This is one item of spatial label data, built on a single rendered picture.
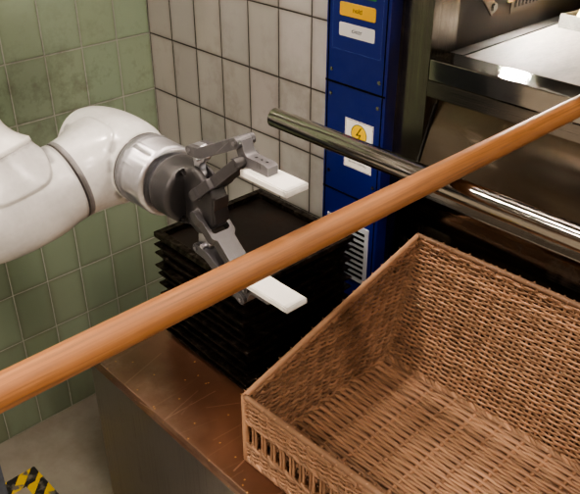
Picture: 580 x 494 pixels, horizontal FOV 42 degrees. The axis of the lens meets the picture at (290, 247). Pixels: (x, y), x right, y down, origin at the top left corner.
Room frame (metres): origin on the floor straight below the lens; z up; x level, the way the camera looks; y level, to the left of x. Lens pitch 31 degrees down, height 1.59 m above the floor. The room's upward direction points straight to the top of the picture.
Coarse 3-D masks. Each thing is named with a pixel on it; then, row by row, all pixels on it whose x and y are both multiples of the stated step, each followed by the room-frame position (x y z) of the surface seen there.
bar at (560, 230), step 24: (288, 120) 1.06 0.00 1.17; (336, 144) 0.98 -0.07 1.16; (360, 144) 0.96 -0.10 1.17; (384, 168) 0.92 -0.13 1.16; (408, 168) 0.89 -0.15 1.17; (432, 192) 0.87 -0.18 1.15; (456, 192) 0.83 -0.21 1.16; (480, 192) 0.82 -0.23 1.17; (504, 216) 0.78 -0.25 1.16; (528, 216) 0.76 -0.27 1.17; (552, 216) 0.75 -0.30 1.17; (552, 240) 0.74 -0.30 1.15; (576, 240) 0.72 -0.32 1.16
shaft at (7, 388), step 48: (576, 96) 1.06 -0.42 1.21; (480, 144) 0.88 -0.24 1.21; (384, 192) 0.75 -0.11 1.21; (288, 240) 0.65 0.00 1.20; (336, 240) 0.69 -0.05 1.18; (192, 288) 0.57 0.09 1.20; (240, 288) 0.59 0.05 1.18; (96, 336) 0.50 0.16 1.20; (144, 336) 0.52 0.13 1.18; (0, 384) 0.44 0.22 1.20; (48, 384) 0.46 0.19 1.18
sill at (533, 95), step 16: (432, 64) 1.33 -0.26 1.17; (448, 64) 1.30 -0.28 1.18; (464, 64) 1.30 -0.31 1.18; (480, 64) 1.30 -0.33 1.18; (432, 80) 1.32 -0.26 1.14; (448, 80) 1.30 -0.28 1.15; (464, 80) 1.27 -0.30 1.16; (480, 80) 1.25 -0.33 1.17; (496, 80) 1.23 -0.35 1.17; (512, 80) 1.21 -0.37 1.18; (528, 80) 1.21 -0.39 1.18; (544, 80) 1.21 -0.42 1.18; (496, 96) 1.23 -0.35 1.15; (512, 96) 1.20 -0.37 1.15; (528, 96) 1.18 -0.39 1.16; (544, 96) 1.16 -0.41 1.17; (560, 96) 1.14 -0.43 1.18
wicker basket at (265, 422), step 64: (448, 256) 1.22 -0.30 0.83; (384, 320) 1.20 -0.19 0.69; (448, 320) 1.17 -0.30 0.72; (576, 320) 1.03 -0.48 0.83; (256, 384) 0.96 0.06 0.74; (320, 384) 1.08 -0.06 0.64; (384, 384) 1.14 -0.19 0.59; (448, 384) 1.12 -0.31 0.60; (512, 384) 1.04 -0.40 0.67; (576, 384) 0.98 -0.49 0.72; (256, 448) 0.93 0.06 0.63; (320, 448) 0.83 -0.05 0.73; (384, 448) 0.97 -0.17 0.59; (448, 448) 0.97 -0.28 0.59; (512, 448) 0.96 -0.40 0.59; (576, 448) 0.94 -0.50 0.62
